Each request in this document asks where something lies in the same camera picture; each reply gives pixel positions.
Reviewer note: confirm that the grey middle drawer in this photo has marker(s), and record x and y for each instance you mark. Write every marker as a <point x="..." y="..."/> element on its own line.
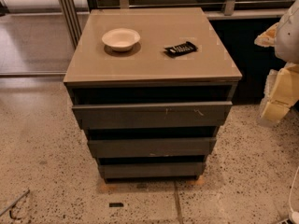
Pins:
<point x="167" y="147"/>

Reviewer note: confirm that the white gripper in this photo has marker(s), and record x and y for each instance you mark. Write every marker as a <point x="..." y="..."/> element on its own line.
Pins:
<point x="288" y="36"/>

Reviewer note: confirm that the grey drawer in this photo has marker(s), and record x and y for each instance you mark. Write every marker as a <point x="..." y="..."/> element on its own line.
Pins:
<point x="152" y="170"/>
<point x="167" y="147"/>
<point x="160" y="115"/>

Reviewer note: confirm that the aluminium frame post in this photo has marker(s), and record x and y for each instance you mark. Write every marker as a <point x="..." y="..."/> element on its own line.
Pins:
<point x="71" y="18"/>

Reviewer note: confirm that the black calculator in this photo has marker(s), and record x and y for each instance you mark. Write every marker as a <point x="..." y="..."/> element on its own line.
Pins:
<point x="181" y="49"/>

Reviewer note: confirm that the black floor tag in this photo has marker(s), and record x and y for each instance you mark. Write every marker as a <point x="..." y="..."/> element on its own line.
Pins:
<point x="116" y="205"/>

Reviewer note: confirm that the grey top drawer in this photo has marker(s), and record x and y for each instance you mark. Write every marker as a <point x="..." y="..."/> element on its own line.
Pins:
<point x="160" y="115"/>

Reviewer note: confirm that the grey bottom drawer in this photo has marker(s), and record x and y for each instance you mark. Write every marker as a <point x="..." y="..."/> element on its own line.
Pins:
<point x="152" y="170"/>

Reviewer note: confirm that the white bowl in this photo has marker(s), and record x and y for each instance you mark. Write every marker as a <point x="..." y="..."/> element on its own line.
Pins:
<point x="121" y="39"/>

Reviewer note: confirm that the grey drawer cabinet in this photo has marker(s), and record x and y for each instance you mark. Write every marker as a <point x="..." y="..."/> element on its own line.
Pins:
<point x="146" y="74"/>

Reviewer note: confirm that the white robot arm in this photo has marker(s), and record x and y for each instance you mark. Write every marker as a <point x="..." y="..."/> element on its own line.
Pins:
<point x="283" y="36"/>

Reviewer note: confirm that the grey metal rod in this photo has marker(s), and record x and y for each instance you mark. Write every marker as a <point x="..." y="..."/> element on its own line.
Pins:
<point x="5" y="209"/>

